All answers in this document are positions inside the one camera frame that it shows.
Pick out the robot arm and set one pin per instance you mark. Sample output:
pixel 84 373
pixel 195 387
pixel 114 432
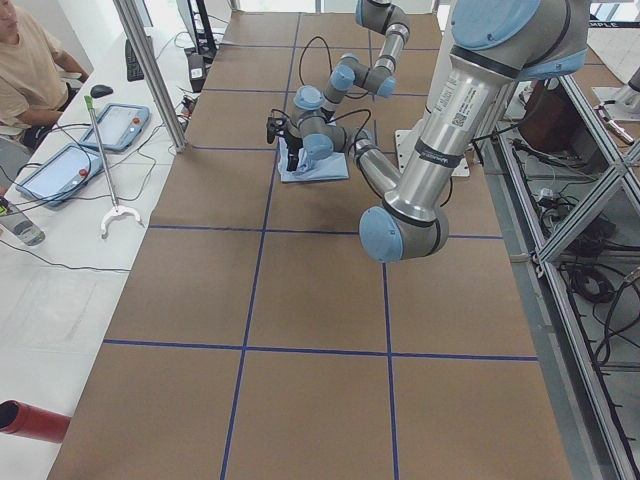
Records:
pixel 393 24
pixel 495 43

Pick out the far blue teach pendant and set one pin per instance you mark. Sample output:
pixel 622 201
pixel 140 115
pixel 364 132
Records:
pixel 120 124

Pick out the black computer mouse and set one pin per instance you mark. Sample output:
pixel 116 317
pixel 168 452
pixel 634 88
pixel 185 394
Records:
pixel 100 90

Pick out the near blue teach pendant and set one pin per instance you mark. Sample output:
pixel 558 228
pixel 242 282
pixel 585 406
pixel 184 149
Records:
pixel 60 177

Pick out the black keyboard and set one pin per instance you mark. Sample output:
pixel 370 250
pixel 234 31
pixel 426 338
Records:
pixel 134 70

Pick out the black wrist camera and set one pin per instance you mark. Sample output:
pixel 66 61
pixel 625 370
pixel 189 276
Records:
pixel 275 125

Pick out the light blue t-shirt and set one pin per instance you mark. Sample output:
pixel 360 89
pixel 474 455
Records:
pixel 320 167

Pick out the seated person beige shirt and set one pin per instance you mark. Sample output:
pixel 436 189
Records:
pixel 33 94

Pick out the clear water bottle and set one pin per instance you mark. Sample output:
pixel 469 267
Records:
pixel 19 224

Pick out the reacher grabber stick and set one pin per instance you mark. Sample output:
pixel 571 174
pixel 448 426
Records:
pixel 117 210

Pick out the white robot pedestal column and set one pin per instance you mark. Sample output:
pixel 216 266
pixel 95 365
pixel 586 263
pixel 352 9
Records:
pixel 438 14

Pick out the aluminium frame post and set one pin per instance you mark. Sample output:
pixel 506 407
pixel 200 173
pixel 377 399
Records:
pixel 135 32

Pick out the blue teach pendant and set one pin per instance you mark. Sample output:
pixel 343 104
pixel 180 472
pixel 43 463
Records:
pixel 120 124
pixel 60 177

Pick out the aluminium side frame rail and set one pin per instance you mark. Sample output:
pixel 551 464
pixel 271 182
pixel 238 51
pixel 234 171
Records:
pixel 567 190

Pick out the red cylinder bottle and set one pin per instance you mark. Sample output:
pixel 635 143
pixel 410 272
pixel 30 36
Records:
pixel 24 420

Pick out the black power adapter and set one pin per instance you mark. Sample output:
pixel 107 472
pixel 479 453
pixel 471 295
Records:
pixel 197 72

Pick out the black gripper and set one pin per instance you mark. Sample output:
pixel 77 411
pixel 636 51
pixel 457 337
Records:
pixel 293 144

